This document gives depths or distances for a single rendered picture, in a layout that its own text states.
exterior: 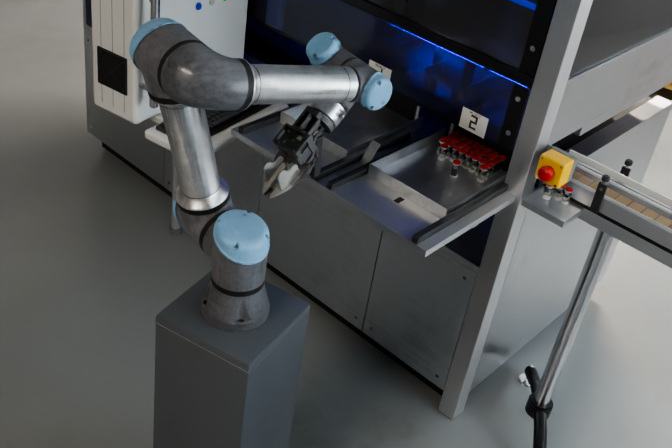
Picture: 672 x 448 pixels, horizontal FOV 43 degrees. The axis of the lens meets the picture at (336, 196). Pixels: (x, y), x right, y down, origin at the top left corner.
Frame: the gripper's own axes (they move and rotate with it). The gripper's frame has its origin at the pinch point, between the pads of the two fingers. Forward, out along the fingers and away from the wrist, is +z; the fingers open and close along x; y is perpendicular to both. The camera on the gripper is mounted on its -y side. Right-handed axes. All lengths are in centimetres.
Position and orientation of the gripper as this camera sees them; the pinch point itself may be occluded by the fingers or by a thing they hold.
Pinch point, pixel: (271, 192)
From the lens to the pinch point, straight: 188.0
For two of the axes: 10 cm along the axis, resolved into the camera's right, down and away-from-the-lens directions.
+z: -5.8, 7.8, -2.2
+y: -2.8, -4.5, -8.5
